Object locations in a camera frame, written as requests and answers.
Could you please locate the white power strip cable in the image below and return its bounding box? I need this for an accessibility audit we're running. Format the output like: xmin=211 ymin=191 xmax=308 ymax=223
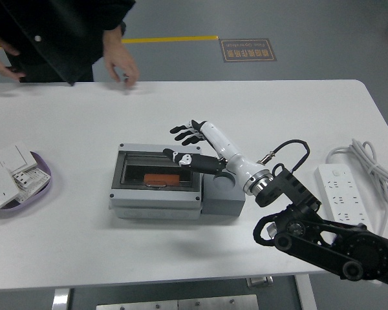
xmin=325 ymin=138 xmax=388 ymax=236

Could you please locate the white table leg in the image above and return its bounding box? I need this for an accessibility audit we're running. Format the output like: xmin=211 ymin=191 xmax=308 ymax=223
xmin=294 ymin=274 xmax=318 ymax=310
xmin=51 ymin=288 xmax=74 ymax=310

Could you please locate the purple tray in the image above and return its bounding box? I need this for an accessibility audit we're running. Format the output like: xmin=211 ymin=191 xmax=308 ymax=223
xmin=0 ymin=150 xmax=54 ymax=211

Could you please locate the metal table bracket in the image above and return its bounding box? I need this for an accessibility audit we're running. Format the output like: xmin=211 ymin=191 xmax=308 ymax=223
xmin=247 ymin=276 xmax=274 ymax=287

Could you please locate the grey metal base plate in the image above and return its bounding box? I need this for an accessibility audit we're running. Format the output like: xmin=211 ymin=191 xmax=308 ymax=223
xmin=96 ymin=294 xmax=259 ymax=310

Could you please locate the person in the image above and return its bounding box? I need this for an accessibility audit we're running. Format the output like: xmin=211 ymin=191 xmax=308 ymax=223
xmin=0 ymin=0 xmax=136 ymax=87

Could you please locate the person's left hand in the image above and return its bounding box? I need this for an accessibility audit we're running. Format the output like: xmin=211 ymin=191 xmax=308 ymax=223
xmin=103 ymin=25 xmax=140 ymax=87

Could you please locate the brown floor sign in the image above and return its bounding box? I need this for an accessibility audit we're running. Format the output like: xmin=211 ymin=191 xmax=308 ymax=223
xmin=219 ymin=38 xmax=277 ymax=63

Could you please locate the grey cube with round hole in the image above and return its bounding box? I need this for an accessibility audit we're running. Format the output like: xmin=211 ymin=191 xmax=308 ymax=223
xmin=200 ymin=170 xmax=246 ymax=218

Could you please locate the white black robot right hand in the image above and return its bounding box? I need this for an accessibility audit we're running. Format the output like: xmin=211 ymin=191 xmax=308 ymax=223
xmin=162 ymin=119 xmax=274 ymax=196

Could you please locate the yellow floor tape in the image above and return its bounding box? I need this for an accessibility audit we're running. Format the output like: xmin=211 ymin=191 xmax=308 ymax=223
xmin=121 ymin=34 xmax=219 ymax=45

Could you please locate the white power strip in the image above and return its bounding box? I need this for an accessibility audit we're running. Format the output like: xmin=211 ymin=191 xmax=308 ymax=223
xmin=315 ymin=163 xmax=379 ymax=242

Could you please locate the grey box with clear lid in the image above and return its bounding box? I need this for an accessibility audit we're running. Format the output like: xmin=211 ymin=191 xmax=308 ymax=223
xmin=109 ymin=143 xmax=204 ymax=220

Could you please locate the white wall switch plate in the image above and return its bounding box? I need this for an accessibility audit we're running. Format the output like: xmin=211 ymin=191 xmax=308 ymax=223
xmin=0 ymin=144 xmax=39 ymax=174

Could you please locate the orange cylinder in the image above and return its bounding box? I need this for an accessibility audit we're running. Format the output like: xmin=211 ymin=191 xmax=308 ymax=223
xmin=143 ymin=173 xmax=181 ymax=188

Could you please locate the white socket module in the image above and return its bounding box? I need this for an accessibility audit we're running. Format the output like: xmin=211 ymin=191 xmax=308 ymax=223
xmin=11 ymin=167 xmax=51 ymax=203

